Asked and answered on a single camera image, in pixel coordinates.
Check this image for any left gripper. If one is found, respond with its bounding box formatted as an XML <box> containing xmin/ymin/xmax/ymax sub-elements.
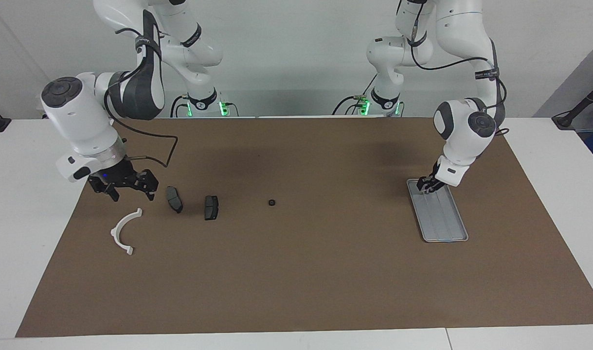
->
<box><xmin>416</xmin><ymin>162</ymin><xmax>446</xmax><ymax>194</ymax></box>

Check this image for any grey plastic tray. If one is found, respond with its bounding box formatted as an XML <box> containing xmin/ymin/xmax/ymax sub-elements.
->
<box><xmin>406</xmin><ymin>178</ymin><xmax>469</xmax><ymax>243</ymax></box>

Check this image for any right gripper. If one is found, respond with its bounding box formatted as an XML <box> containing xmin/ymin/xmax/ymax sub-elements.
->
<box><xmin>87</xmin><ymin>157</ymin><xmax>160</xmax><ymax>203</ymax></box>

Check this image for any dark grey brake pad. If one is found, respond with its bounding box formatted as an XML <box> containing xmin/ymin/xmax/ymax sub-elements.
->
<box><xmin>165</xmin><ymin>186</ymin><xmax>184</xmax><ymax>214</ymax></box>
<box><xmin>204</xmin><ymin>195</ymin><xmax>220</xmax><ymax>221</ymax></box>

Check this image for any black cable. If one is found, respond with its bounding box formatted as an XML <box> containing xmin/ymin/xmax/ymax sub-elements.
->
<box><xmin>104</xmin><ymin>73</ymin><xmax>179</xmax><ymax>169</ymax></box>
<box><xmin>332</xmin><ymin>73</ymin><xmax>378</xmax><ymax>116</ymax></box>
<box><xmin>409</xmin><ymin>19</ymin><xmax>509</xmax><ymax>137</ymax></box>
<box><xmin>170</xmin><ymin>95</ymin><xmax>191</xmax><ymax>118</ymax></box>

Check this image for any white curved plastic bracket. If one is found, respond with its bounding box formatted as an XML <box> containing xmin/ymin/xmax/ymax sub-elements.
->
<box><xmin>110</xmin><ymin>208</ymin><xmax>144</xmax><ymax>256</ymax></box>

